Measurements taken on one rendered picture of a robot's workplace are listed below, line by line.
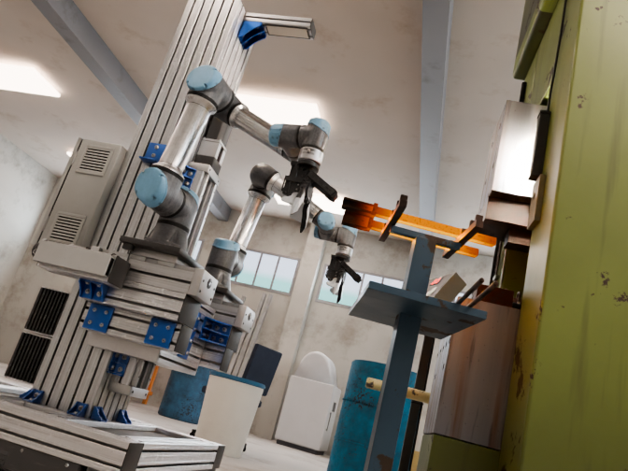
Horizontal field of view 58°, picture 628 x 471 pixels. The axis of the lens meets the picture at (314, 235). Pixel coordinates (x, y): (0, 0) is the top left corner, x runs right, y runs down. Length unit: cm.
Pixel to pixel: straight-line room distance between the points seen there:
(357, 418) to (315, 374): 396
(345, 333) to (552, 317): 805
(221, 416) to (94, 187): 278
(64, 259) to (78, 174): 56
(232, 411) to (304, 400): 406
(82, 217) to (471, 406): 154
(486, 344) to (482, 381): 12
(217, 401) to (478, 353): 312
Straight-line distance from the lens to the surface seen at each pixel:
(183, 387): 792
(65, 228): 233
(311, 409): 866
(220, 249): 243
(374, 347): 955
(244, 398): 473
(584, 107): 201
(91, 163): 241
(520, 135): 233
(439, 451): 188
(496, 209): 222
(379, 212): 166
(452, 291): 262
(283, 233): 1034
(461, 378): 190
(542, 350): 168
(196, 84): 201
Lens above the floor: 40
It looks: 18 degrees up
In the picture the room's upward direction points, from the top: 15 degrees clockwise
